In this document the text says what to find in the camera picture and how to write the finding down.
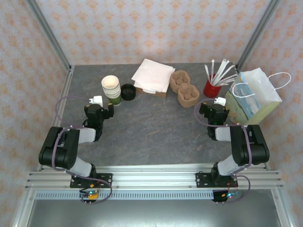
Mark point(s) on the printed paper gift bag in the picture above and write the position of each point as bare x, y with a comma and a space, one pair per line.
241, 104

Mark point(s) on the brown pulp cup carrier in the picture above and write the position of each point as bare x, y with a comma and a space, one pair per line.
187, 105
183, 86

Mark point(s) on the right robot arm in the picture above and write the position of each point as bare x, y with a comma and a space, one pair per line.
243, 146

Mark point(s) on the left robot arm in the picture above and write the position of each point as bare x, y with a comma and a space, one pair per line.
61, 146

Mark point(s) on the red straw holder cup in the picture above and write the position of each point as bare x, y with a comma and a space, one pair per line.
211, 91

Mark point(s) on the white paper napkin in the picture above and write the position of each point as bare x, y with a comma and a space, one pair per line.
154, 73
151, 90

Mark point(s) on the brown cardboard napkin box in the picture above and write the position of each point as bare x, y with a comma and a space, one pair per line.
161, 95

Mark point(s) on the small electronics board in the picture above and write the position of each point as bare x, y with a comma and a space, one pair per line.
227, 195
91, 195

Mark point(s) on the grey metal sheet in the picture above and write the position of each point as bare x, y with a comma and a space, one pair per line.
154, 212

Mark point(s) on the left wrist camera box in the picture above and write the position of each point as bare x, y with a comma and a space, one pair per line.
97, 100

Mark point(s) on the aluminium table side rail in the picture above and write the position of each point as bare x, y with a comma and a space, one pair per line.
67, 81

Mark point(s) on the aluminium frame post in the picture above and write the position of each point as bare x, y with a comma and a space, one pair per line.
49, 33
258, 33

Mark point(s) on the aluminium lower frame bar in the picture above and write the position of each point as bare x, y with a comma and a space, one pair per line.
282, 212
21, 212

